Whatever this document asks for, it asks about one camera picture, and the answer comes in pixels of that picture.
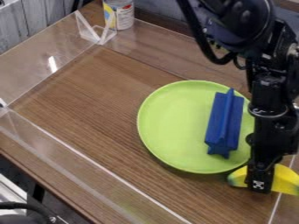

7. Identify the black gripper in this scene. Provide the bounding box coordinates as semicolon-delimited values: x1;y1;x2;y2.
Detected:
245;105;299;194

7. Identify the yellow toy banana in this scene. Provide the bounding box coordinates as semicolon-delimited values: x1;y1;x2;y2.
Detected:
228;164;299;196

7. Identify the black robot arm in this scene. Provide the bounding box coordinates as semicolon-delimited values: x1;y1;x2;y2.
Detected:
175;0;299;196

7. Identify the green plate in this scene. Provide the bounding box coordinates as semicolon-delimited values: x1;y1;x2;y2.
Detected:
136;80;253;174

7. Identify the blue star-shaped block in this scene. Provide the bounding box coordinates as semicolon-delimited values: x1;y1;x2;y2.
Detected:
204;88;244;159

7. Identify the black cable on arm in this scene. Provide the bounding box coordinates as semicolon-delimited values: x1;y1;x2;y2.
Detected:
175;0;239;66

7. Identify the clear acrylic front wall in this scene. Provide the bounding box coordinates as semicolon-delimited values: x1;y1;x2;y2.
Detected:
0;106;192;224

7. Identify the clear acrylic corner bracket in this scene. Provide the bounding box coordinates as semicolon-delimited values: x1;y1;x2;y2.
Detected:
74;10;117;46

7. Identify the black floor cable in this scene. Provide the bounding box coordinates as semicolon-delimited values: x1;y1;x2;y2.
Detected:
0;201;60;224

